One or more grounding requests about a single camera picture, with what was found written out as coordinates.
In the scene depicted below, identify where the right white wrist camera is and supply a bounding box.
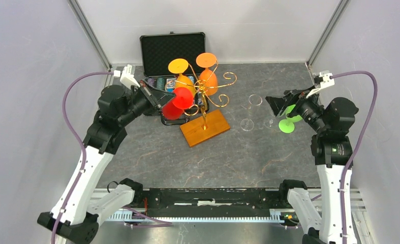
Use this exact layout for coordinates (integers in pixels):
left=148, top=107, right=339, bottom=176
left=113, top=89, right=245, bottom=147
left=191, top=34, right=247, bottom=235
left=306, top=70, right=335, bottom=98

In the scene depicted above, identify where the clear wine glass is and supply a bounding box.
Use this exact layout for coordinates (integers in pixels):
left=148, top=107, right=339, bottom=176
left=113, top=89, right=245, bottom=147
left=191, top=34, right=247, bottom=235
left=240, top=94, right=263, bottom=132
left=263, top=116, right=278, bottom=129

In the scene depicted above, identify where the red wine glass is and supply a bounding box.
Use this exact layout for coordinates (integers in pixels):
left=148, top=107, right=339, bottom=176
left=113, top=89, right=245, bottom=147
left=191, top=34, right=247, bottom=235
left=162, top=87, right=194, bottom=120

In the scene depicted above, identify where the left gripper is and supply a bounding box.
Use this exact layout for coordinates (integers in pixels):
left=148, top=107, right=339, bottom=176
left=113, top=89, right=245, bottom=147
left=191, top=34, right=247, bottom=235
left=117, top=79, right=176, bottom=126

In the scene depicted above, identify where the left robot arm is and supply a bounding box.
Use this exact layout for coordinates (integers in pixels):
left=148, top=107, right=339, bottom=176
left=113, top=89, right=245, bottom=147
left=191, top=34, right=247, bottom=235
left=37, top=81, right=176, bottom=243

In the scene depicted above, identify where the green wine glass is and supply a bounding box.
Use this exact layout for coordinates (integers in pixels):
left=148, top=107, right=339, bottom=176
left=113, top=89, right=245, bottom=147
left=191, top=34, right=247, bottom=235
left=279, top=104, right=303, bottom=134

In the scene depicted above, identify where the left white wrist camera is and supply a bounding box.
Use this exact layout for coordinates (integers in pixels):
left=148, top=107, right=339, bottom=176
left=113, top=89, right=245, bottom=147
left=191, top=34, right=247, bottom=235
left=119, top=64, right=140, bottom=89

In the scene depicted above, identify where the orange wooden rack base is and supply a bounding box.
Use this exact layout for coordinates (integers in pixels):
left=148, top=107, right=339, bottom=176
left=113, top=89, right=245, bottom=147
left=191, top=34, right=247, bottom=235
left=180, top=110, right=231, bottom=147

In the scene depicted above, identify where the orange wine glass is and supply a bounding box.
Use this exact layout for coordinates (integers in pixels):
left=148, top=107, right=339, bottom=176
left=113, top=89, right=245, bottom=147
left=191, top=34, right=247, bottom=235
left=196, top=52, right=218, bottom=96

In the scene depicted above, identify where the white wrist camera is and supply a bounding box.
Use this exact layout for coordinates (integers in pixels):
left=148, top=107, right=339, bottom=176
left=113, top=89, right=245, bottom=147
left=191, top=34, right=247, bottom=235
left=306, top=70, right=335, bottom=98
left=119, top=64, right=140, bottom=89

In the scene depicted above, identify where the yellow wine glass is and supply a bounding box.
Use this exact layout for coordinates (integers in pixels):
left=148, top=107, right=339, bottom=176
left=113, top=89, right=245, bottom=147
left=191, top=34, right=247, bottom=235
left=168, top=58, right=196, bottom=95

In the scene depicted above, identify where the gold wire glass rack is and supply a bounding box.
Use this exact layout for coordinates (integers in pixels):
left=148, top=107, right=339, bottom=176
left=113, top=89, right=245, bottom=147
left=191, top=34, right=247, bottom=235
left=162, top=52, right=237, bottom=130

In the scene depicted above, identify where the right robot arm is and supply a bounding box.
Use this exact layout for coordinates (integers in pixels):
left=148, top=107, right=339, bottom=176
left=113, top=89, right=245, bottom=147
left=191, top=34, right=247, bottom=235
left=265, top=90, right=359, bottom=243

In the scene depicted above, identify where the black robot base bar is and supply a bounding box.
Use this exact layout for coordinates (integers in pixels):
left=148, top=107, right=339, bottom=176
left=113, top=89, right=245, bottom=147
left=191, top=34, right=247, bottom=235
left=142, top=188, right=289, bottom=218

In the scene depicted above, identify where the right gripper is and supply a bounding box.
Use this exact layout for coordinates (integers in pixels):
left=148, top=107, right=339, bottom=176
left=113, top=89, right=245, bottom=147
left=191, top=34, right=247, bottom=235
left=266, top=84, right=329, bottom=134

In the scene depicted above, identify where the clear wine glass front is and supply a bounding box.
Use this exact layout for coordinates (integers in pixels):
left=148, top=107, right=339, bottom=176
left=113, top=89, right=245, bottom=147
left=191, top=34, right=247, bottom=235
left=240, top=94, right=263, bottom=132

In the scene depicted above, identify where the black poker chip case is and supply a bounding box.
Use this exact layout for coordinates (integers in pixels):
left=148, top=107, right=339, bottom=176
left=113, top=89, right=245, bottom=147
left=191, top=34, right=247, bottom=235
left=139, top=32, right=210, bottom=126

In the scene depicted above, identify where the clear wine glass back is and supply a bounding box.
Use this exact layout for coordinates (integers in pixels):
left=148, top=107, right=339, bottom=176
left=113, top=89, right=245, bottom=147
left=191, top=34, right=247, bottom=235
left=263, top=116, right=278, bottom=129

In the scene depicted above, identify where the white slotted cable duct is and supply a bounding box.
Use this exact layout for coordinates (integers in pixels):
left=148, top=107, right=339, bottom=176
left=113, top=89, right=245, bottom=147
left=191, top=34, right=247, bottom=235
left=106, top=209, right=295, bottom=224

